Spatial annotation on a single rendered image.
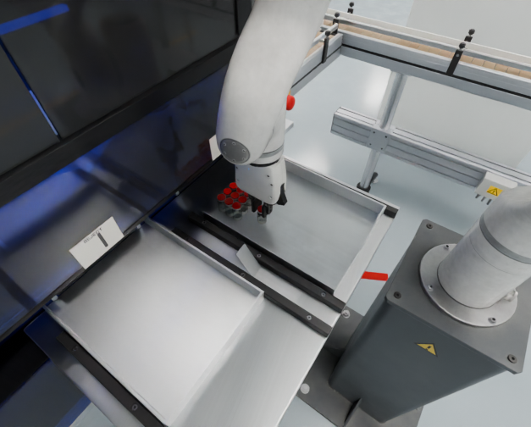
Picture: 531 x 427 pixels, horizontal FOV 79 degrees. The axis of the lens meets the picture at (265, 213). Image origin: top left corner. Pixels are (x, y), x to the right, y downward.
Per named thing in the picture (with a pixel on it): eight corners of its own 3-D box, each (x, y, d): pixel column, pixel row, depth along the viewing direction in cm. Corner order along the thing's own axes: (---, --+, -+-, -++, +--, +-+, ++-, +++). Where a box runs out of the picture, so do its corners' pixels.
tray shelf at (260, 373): (27, 333, 62) (21, 329, 60) (246, 141, 98) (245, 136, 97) (218, 531, 45) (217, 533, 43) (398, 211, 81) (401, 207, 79)
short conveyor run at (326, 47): (245, 143, 101) (242, 97, 88) (207, 125, 106) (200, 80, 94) (342, 58, 136) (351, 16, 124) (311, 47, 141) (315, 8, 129)
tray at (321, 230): (204, 220, 77) (202, 211, 74) (267, 160, 90) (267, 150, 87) (331, 297, 64) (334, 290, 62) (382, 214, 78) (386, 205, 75)
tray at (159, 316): (46, 308, 63) (35, 301, 60) (146, 221, 76) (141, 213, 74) (169, 426, 51) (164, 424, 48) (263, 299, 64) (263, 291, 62)
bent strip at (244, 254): (237, 268, 69) (235, 253, 64) (246, 257, 70) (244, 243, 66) (294, 303, 64) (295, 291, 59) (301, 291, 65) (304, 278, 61)
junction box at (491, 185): (472, 192, 140) (483, 178, 133) (476, 185, 142) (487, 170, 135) (503, 204, 136) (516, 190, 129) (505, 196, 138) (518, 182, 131)
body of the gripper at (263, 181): (226, 147, 59) (231, 190, 68) (272, 170, 55) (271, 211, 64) (251, 127, 63) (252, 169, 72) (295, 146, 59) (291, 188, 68)
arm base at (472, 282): (521, 273, 70) (588, 222, 56) (505, 347, 60) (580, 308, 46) (433, 232, 77) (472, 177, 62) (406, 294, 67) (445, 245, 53)
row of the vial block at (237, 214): (231, 218, 77) (229, 206, 73) (273, 174, 86) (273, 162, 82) (238, 222, 76) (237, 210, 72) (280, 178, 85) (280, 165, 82)
